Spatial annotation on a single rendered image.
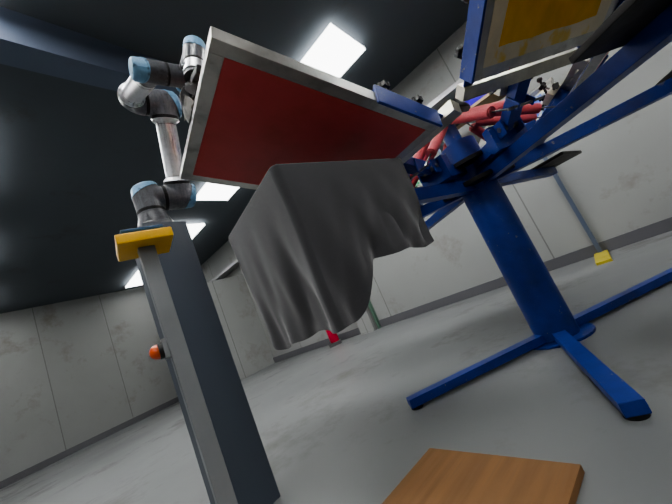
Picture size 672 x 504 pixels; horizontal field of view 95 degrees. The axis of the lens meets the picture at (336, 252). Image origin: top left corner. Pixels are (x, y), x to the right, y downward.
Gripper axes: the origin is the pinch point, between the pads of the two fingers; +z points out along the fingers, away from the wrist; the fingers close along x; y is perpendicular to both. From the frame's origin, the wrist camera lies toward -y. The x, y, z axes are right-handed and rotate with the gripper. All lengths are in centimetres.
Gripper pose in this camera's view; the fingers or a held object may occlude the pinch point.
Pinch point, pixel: (198, 120)
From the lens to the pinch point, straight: 110.9
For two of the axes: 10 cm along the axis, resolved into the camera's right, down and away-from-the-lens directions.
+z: 1.7, 9.3, -3.2
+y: -5.1, 3.6, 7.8
